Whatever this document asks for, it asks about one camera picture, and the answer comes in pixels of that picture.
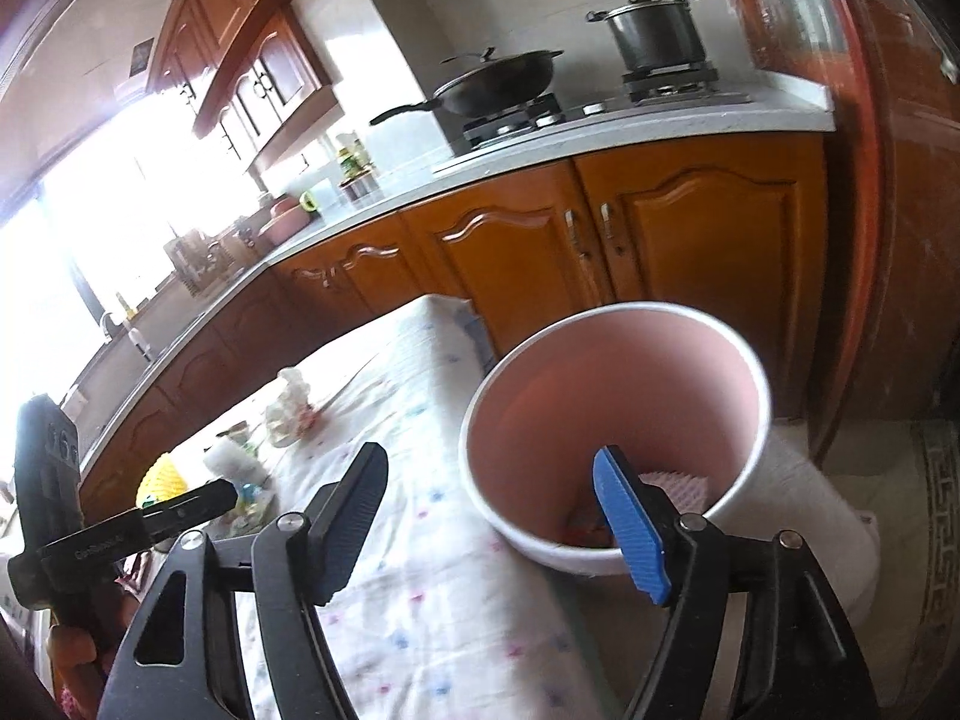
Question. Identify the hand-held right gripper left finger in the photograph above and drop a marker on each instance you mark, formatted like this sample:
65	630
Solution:
352	517

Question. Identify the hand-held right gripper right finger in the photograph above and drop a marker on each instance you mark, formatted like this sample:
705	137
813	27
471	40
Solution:
630	532

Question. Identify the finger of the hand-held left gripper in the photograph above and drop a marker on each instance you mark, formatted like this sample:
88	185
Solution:
191	506

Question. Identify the pink bin with white rim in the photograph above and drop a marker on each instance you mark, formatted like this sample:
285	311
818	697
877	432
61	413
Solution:
637	375

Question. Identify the person's left hand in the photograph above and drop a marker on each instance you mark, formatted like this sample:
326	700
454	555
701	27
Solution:
71	652

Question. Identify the yellow foam fruit net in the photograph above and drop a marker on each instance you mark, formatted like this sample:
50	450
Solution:
161	481

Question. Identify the orange-red wrapper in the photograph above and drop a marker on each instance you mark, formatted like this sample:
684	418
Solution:
589	534

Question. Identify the white paper cup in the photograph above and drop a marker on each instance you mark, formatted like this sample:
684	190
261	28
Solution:
231	461

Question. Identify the colourful crumpled wrapper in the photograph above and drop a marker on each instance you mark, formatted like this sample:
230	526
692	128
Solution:
251	501

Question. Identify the white foam fruit net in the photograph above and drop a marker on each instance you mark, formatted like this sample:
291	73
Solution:
679	489

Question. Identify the white floral tablecloth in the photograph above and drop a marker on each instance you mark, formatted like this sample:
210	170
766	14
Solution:
442	600

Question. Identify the crumpled clear plastic wrapper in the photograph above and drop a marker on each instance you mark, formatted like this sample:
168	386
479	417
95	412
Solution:
289	406

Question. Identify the steel kitchen faucet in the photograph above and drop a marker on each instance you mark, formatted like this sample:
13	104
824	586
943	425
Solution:
120	330

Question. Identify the white stool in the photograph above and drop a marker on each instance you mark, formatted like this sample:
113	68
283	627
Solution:
825	517

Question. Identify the dish rack with utensils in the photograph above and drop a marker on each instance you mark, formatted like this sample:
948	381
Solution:
191	262

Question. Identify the kitchen window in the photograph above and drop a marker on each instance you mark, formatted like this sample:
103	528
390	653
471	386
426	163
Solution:
112	202

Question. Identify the wooden lower kitchen cabinets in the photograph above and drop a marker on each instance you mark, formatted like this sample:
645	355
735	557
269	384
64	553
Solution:
697	240

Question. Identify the wooden kitchen cabinets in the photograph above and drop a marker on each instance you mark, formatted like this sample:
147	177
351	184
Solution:
697	240
255	52

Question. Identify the pink lidded bowl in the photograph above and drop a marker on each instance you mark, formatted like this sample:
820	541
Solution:
285	211

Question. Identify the green cup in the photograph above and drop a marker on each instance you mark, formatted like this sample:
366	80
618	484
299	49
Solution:
309	202

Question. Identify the steel seasoning canisters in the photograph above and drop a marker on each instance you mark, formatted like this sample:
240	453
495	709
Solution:
360	187

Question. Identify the gas stove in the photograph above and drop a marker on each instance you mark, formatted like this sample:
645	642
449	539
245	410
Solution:
600	109

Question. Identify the white stone countertop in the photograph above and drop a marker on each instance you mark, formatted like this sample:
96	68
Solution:
780	120

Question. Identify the ceiling vent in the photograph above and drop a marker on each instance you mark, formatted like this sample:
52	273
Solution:
140	58

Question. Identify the wooden upper kitchen cabinets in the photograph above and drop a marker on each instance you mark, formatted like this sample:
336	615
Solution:
255	52

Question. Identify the black wok with lid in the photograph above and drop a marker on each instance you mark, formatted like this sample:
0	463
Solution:
499	79

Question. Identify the steel stock pot with lid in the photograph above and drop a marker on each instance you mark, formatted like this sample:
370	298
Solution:
652	30

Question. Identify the dark wooden door frame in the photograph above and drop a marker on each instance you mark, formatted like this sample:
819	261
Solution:
885	165

